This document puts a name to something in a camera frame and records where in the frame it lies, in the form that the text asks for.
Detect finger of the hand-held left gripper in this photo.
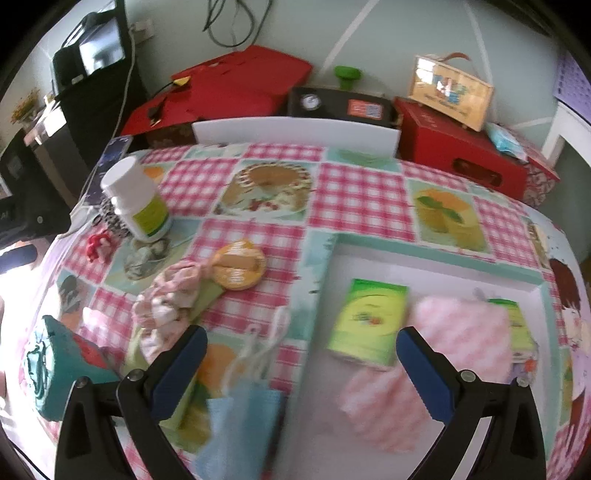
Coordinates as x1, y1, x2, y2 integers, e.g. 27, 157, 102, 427
23, 191, 71, 243
0, 244, 38, 274

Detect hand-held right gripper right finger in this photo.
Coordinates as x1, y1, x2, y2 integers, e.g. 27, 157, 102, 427
397, 326, 547, 480

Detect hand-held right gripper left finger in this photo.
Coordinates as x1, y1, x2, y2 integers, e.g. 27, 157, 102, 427
54, 325, 208, 480

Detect pink fluffy towel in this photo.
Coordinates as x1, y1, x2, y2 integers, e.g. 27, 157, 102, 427
338, 294, 514, 454

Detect red hair tie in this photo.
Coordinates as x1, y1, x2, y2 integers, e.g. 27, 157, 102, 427
87, 233, 115, 262

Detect leopard print scrunchie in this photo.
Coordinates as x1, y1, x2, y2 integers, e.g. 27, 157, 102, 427
98, 198, 133, 239

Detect green tissue pack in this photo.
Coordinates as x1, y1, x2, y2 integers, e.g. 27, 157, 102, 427
488, 298, 537, 357
326, 278, 411, 373

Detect pink floral scrunchie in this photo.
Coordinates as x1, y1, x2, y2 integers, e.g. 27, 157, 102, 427
131, 257, 214, 366

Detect blue face mask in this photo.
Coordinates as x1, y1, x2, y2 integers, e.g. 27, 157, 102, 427
193, 306, 288, 480

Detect purple cartoon print packet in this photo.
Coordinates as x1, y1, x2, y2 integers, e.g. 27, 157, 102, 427
508, 354, 539, 385

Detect teal box lid tray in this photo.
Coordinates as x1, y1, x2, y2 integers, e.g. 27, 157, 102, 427
277, 232, 561, 480

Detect round yellow biscuit pack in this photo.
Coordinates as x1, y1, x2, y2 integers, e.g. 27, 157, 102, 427
211, 239, 268, 292

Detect teal plastic case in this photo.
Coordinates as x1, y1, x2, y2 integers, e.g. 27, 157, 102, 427
23, 315, 122, 422

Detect black smartphone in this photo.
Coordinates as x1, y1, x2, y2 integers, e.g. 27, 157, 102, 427
89, 136, 135, 207

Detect white pill bottle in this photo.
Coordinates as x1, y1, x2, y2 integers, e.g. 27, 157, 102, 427
100, 155, 173, 243

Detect black cabinet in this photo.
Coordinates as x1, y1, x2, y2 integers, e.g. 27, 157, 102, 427
0, 76, 149, 208

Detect yellow flowers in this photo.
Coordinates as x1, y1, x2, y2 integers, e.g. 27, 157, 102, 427
10, 89, 43, 124

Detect red box with dark base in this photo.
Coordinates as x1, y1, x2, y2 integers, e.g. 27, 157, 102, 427
122, 87, 279, 147

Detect black monitor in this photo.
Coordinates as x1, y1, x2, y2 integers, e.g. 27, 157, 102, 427
52, 10, 129, 89

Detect pink checked tablecloth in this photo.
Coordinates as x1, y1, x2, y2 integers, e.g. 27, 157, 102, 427
41, 141, 566, 480

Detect floral gift box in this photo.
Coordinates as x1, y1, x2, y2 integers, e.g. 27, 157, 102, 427
521, 151, 560, 209

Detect wet wipes pack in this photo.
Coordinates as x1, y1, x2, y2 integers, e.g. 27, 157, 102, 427
484, 122, 528, 163

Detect white chair back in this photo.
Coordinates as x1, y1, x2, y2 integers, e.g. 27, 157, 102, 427
191, 117, 401, 158

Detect white shelf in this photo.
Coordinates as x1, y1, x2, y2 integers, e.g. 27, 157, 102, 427
539, 100, 591, 168

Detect black box with gauge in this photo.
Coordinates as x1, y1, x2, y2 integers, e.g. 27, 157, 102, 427
288, 86, 394, 126

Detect green knob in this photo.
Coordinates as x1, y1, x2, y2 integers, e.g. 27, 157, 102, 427
334, 65, 363, 91

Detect white charging cable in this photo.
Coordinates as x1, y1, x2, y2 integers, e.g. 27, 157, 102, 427
69, 28, 140, 232

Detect black hanging cable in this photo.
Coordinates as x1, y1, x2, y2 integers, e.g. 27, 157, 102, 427
202, 0, 274, 48

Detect wooden box with handle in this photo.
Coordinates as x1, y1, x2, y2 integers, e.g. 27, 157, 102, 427
409, 52, 495, 133

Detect purple wall calendar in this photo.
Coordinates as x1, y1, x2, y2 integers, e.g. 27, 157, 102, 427
551, 50, 591, 112

